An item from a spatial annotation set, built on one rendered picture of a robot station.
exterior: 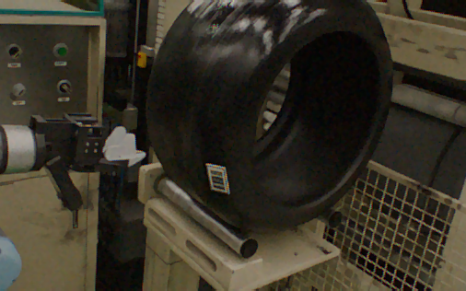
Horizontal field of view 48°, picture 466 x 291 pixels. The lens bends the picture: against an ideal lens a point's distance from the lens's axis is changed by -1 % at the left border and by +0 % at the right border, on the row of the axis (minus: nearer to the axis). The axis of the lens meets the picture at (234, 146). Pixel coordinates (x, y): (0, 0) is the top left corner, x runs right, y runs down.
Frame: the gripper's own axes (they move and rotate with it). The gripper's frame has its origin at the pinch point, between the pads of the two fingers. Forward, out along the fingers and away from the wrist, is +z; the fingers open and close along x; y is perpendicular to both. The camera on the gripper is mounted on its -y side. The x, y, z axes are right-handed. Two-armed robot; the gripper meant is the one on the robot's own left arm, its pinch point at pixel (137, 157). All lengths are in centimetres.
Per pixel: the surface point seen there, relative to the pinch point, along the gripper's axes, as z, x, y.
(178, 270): 38, 27, -47
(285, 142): 55, 14, -3
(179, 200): 22.6, 13.7, -17.0
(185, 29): 10.3, 7.6, 23.5
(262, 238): 44, 3, -25
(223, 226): 23.2, -2.5, -15.9
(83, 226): 19, 51, -43
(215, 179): 11.5, -9.2, -0.9
